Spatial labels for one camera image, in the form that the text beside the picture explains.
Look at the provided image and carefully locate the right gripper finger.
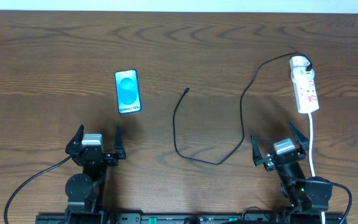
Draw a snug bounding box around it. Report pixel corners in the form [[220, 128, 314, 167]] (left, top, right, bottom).
[[287, 120, 310, 151], [250, 134, 263, 164]]

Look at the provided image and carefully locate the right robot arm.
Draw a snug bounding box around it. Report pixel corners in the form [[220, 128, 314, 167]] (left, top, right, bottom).
[[250, 121, 333, 223]]

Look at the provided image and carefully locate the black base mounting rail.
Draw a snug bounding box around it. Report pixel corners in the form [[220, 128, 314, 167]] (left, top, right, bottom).
[[35, 212, 347, 224]]

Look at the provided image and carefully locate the white power strip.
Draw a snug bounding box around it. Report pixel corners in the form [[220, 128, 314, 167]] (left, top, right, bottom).
[[291, 67, 319, 114]]

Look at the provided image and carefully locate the white power strip cord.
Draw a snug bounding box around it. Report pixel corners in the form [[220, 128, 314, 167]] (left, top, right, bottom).
[[308, 112, 326, 224]]

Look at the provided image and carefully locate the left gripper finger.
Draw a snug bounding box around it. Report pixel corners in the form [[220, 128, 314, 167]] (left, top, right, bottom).
[[67, 124, 84, 151], [114, 126, 124, 153]]

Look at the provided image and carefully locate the black USB charging cable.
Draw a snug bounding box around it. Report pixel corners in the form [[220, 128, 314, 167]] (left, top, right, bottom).
[[172, 52, 313, 166]]

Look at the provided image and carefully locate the blue Samsung Galaxy smartphone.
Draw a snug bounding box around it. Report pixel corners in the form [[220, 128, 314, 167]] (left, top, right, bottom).
[[114, 69, 142, 114]]

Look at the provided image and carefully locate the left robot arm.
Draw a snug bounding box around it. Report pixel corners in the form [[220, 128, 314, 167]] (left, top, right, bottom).
[[63, 126, 126, 224]]

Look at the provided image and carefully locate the white USB charger plug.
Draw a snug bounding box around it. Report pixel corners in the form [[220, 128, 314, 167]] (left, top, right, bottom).
[[290, 55, 313, 72]]

